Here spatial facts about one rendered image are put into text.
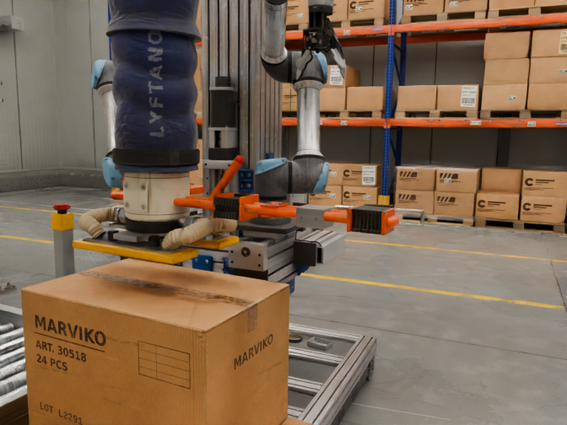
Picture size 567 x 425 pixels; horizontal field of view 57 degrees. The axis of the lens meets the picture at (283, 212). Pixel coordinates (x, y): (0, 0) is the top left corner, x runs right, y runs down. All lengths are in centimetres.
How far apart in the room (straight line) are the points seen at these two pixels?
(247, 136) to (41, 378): 112
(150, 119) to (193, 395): 66
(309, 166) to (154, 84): 73
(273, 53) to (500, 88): 662
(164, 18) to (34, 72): 1227
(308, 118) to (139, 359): 105
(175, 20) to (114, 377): 87
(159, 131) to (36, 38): 1247
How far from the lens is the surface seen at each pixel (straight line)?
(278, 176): 184
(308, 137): 190
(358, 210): 112
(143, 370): 131
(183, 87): 136
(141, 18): 136
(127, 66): 137
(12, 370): 210
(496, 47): 841
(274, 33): 185
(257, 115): 207
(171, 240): 128
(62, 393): 155
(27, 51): 1353
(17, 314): 250
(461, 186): 831
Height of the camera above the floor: 136
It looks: 9 degrees down
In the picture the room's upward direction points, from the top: 1 degrees clockwise
